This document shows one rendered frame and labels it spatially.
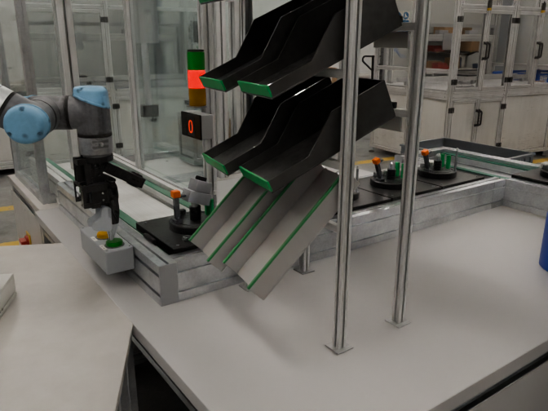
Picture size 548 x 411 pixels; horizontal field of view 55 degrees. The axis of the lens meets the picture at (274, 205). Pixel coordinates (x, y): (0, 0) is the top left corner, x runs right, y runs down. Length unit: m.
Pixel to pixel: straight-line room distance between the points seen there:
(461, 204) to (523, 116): 5.49
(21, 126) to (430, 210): 1.22
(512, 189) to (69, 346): 1.57
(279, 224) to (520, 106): 6.33
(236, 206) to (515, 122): 6.24
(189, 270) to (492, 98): 5.84
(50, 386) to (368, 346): 0.59
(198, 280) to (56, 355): 0.35
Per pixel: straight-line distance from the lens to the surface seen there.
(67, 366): 1.09
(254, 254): 1.07
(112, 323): 1.21
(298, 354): 1.06
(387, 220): 1.62
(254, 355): 1.05
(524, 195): 2.07
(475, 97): 6.59
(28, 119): 1.11
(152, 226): 1.43
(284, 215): 1.07
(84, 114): 1.23
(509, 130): 7.18
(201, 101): 1.54
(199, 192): 1.37
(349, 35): 0.91
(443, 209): 1.83
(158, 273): 1.21
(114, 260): 1.33
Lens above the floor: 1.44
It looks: 17 degrees down
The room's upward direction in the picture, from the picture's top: straight up
